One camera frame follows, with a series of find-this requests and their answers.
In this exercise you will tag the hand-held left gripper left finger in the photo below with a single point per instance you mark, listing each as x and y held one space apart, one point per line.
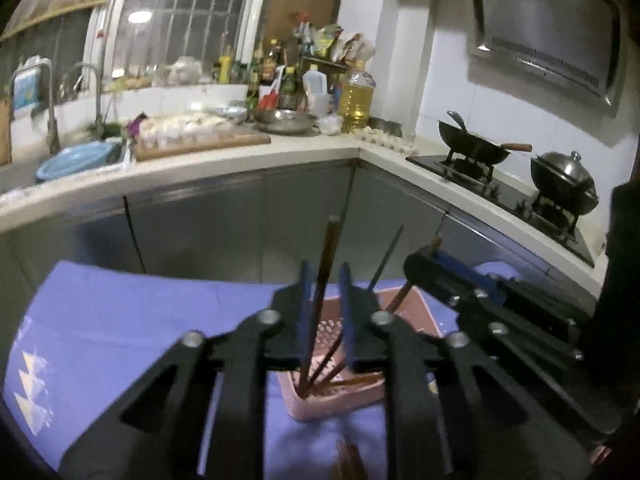
304 310

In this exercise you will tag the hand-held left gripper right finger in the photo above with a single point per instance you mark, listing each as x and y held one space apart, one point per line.
346 315

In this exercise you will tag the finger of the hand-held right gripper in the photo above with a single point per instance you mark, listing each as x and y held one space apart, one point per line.
465 270
422 272

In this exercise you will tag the reddish brown chopstick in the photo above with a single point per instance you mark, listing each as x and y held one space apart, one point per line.
402 297

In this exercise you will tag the thin black chopstick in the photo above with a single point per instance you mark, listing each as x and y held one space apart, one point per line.
387 257

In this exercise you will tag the dark brown chopstick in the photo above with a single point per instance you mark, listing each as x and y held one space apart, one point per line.
324 270

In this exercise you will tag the pink plastic basket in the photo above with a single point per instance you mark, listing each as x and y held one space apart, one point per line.
330 405

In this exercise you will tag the bundle of brown chopsticks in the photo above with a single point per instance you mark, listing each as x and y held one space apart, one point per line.
350 462

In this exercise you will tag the black gas stove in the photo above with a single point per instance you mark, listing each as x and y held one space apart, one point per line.
515 200

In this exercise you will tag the steel pot with lid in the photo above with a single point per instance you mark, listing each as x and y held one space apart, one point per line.
565 180

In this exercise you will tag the tray of eggs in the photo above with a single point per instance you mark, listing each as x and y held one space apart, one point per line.
385 140

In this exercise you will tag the small clear plastic container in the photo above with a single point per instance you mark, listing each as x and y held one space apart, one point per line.
330 125

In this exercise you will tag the blue printed tablecloth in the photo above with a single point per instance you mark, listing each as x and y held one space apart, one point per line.
130 320

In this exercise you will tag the large cooking oil bottle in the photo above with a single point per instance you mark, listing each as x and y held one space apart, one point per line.
356 97

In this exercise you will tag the steel mixing bowl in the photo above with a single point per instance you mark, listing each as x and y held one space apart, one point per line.
285 121

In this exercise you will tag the wooden cutting board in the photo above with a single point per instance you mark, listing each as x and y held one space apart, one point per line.
200 147

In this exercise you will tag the white plastic jug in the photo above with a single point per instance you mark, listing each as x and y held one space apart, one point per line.
315 90

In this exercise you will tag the red spatula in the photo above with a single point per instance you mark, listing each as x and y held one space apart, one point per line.
270 100

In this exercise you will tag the pile of white dumplings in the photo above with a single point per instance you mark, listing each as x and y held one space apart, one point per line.
190 127

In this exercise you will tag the row of sauce bottles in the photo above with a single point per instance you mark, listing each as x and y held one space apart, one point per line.
272 72

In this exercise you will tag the rack of seasoning packets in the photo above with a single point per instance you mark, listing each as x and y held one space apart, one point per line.
330 42

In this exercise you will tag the yellow bottle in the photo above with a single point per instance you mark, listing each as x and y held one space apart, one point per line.
226 65

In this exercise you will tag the steel range hood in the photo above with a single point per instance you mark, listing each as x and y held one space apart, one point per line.
545 25

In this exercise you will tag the blue plastic basin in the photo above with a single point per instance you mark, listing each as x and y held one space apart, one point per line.
75 162

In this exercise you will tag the brown cardboard sheet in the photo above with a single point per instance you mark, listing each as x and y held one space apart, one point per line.
300 0

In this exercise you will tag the curved steel faucet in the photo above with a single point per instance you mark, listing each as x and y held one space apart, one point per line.
97 90

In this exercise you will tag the barred window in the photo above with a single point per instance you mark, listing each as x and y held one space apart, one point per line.
185 15

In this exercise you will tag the tall steel faucet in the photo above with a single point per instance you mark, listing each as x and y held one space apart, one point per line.
50 110

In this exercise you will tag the brown board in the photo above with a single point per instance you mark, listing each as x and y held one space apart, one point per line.
4 132

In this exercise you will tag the white water filter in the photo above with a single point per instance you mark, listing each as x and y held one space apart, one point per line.
26 87

